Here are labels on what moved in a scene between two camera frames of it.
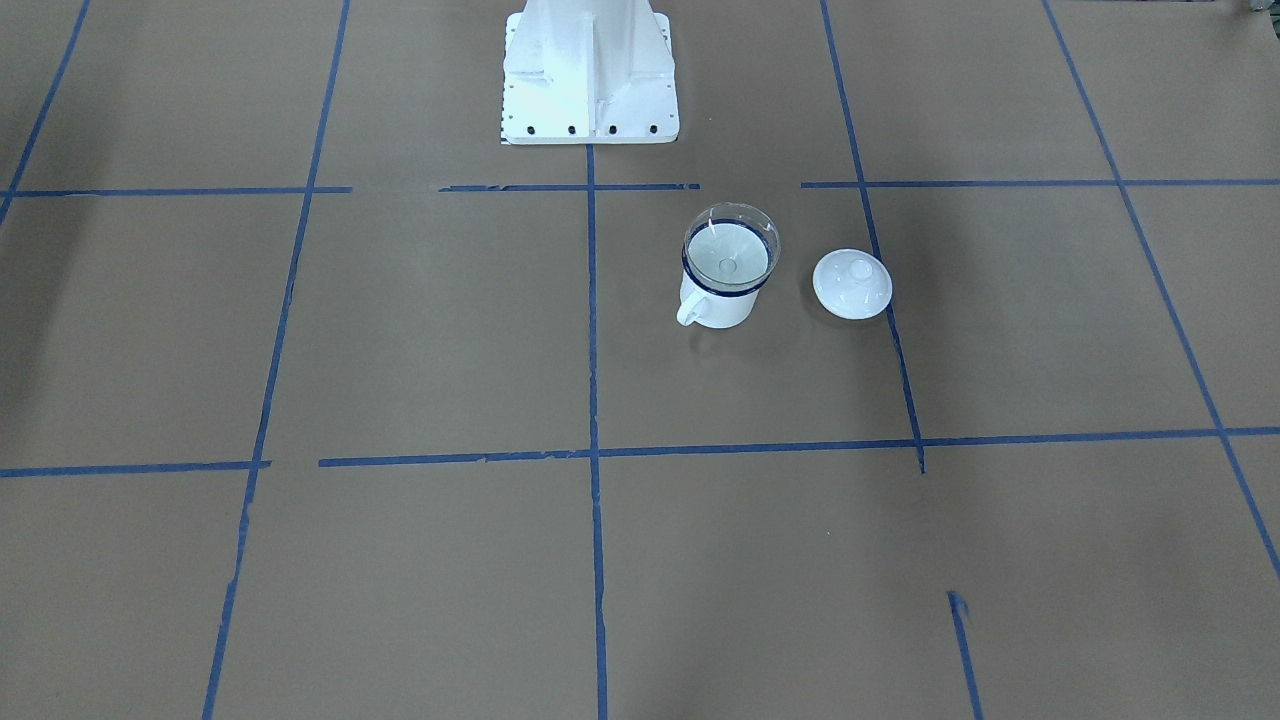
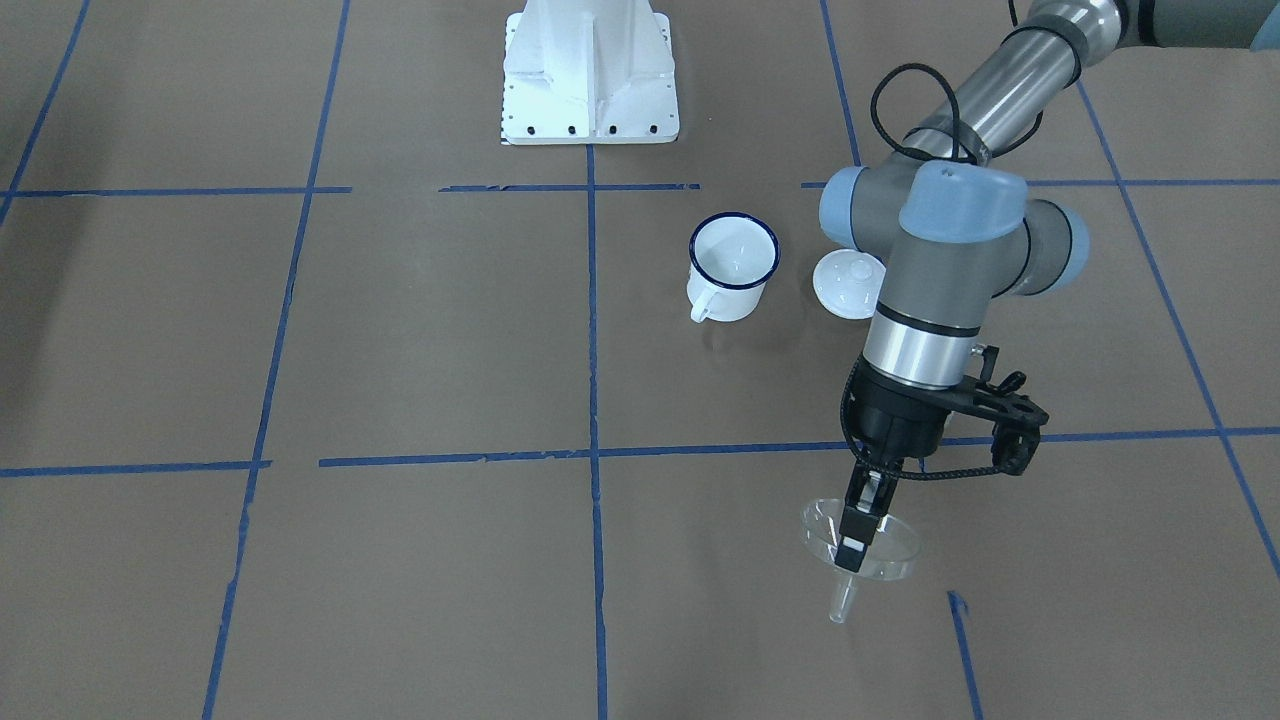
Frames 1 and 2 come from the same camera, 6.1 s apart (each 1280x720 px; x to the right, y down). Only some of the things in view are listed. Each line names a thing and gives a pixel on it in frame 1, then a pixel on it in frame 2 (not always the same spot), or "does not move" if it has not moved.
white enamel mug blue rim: (729, 251) does not move
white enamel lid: (852, 284) does not move
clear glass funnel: (731, 247) to (893, 552)
